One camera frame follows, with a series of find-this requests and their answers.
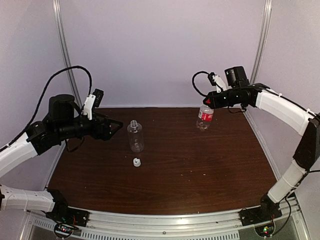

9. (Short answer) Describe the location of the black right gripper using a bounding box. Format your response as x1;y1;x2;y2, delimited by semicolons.
203;87;240;109

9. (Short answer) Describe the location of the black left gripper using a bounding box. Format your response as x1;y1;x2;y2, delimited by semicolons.
56;110;123;140

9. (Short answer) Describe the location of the red label soda bottle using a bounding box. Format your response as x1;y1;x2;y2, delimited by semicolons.
195;104;214;131

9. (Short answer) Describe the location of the clear plastic bottle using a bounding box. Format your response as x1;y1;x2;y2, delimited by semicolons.
127;120;145;153

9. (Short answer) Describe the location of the white bottle cap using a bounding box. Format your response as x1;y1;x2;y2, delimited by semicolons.
132;157;141;168

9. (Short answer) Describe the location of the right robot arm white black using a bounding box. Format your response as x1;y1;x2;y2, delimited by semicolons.
203;66;320;221

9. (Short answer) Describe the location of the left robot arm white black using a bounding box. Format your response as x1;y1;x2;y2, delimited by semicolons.
0;89;123;222

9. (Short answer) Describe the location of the left round circuit board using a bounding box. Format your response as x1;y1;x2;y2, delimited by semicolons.
53;222;76;239

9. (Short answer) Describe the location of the round circuit board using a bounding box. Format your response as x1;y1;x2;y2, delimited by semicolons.
53;222;76;239
254;221;275;238

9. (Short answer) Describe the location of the right round circuit board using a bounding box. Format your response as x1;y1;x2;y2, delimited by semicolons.
254;221;275;238

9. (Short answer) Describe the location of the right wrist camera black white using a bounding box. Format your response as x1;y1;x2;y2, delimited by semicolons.
207;72;227;93

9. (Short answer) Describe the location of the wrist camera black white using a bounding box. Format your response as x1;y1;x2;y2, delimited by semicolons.
207;72;227;93
82;88;104;121

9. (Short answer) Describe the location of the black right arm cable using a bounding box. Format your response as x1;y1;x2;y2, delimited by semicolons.
191;70;213;98

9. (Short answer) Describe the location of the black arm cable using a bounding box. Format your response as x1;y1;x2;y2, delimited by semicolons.
191;70;213;98
0;65;93;151

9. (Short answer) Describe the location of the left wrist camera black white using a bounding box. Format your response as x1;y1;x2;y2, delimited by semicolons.
82;88;104;121

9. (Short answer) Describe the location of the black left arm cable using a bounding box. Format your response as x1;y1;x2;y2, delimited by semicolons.
0;65;93;151

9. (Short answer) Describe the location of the right aluminium frame post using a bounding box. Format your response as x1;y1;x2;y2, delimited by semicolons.
250;0;273;84

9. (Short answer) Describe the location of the aluminium frame post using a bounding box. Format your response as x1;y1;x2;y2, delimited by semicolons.
52;0;82;106
250;0;273;84

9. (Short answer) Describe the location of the left aluminium frame post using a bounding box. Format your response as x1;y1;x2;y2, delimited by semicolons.
52;0;82;106

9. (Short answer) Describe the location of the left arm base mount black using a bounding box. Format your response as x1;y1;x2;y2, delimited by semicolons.
45;205;89;227

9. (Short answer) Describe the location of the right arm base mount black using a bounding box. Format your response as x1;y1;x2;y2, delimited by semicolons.
238;206;283;227

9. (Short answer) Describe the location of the aluminium front rail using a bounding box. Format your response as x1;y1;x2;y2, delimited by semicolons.
24;197;306;240

